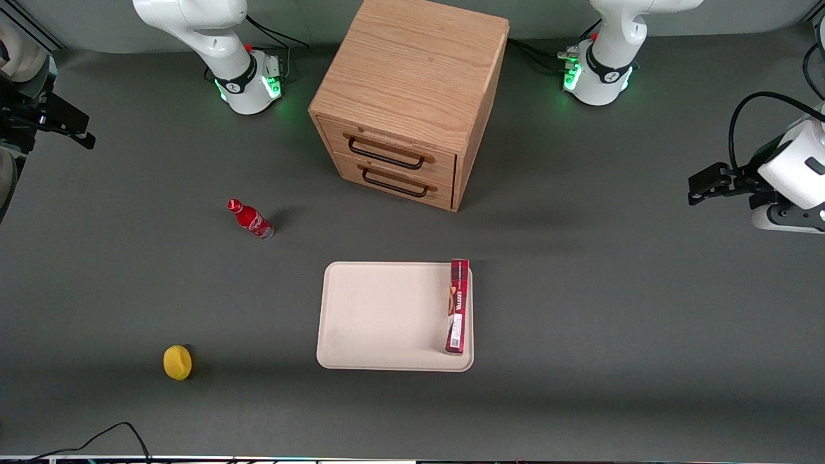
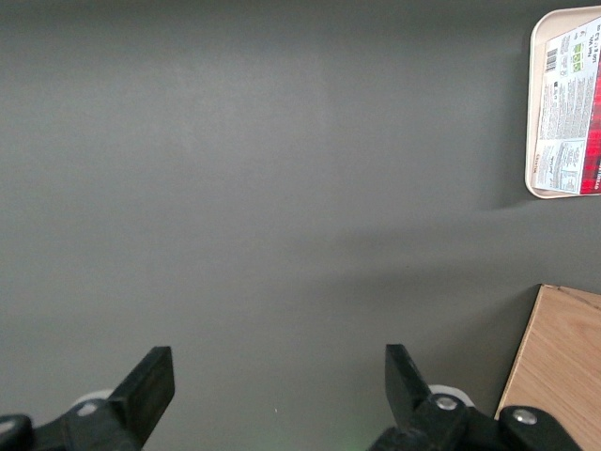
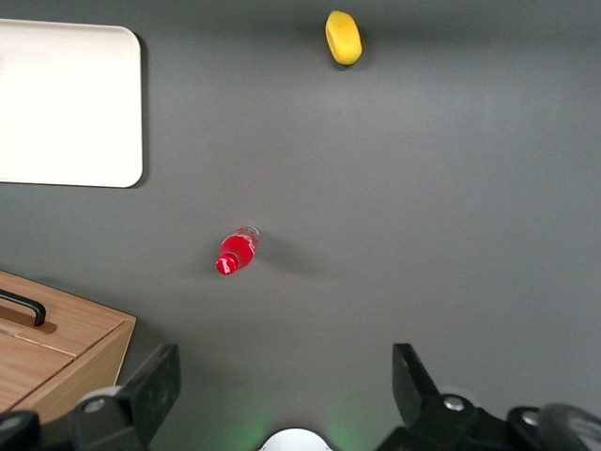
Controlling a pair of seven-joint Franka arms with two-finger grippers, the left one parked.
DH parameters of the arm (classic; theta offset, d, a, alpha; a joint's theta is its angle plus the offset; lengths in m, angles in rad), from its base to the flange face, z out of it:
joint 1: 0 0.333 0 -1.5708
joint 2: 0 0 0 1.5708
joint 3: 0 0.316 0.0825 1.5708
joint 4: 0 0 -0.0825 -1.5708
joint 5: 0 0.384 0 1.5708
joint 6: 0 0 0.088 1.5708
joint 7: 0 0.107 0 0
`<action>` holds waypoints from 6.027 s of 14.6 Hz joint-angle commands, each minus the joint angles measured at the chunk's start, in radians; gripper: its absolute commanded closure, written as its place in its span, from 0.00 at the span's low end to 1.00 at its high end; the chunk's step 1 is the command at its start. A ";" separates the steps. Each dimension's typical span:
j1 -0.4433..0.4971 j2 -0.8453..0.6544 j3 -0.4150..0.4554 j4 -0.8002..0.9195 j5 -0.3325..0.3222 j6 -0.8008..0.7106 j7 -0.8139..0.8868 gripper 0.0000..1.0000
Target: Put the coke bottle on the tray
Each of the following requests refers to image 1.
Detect red snack box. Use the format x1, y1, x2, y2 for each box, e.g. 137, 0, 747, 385
445, 258, 471, 354

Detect red coke bottle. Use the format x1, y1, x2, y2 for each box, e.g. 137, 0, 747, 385
227, 198, 275, 240

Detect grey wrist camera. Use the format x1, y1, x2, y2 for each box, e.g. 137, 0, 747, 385
750, 202, 825, 234
0, 150, 26, 224

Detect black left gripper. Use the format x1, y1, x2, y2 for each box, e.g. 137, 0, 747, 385
688, 137, 791, 206

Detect black drawer handle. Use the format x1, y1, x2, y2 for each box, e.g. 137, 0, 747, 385
362, 166, 429, 198
348, 137, 427, 171

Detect wooden two-drawer cabinet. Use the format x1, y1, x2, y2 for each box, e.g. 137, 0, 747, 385
308, 0, 510, 213

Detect thin black floor cable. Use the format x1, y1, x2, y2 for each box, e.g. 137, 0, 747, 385
24, 421, 153, 464

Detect beige plastic tray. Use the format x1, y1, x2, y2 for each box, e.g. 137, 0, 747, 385
316, 261, 474, 372

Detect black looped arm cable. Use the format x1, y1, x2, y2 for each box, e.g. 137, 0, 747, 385
728, 92, 825, 171

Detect yellow lemon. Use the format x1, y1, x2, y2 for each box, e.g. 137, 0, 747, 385
163, 345, 193, 381

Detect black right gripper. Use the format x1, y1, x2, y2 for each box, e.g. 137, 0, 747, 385
0, 76, 97, 155

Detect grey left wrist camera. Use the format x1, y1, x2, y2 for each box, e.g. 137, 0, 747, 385
750, 202, 825, 234

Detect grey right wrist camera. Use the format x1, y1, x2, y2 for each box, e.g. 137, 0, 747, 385
0, 150, 26, 224

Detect black base cables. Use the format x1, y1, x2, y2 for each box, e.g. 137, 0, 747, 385
244, 14, 311, 79
508, 19, 603, 75

